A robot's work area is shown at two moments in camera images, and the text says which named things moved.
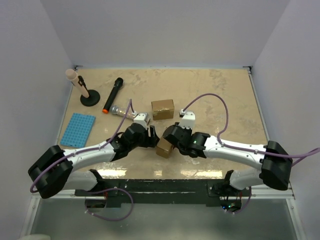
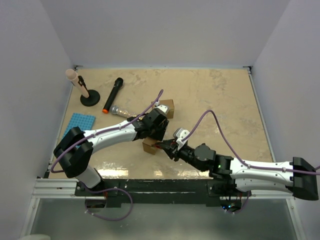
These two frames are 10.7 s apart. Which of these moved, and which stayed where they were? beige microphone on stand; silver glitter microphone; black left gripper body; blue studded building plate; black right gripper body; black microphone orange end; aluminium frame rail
Moved: black left gripper body; black right gripper body
Stayed: black microphone orange end; beige microphone on stand; silver glitter microphone; blue studded building plate; aluminium frame rail
